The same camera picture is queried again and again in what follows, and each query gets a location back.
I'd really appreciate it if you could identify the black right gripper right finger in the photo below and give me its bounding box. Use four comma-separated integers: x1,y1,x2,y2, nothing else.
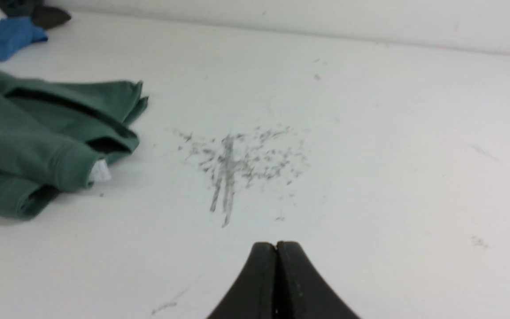
276,241,358,319

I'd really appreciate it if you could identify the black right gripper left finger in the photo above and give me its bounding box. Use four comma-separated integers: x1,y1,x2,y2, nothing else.
209,242,278,319

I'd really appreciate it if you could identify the green long sleeve shirt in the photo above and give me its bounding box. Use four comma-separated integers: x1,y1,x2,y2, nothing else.
0,71,148,220

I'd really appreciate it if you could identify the dark green shirt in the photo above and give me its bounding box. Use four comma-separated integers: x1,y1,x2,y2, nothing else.
0,0,71,30

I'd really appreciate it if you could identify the blue shirt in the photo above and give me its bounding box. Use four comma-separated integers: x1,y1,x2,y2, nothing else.
0,17,48,62

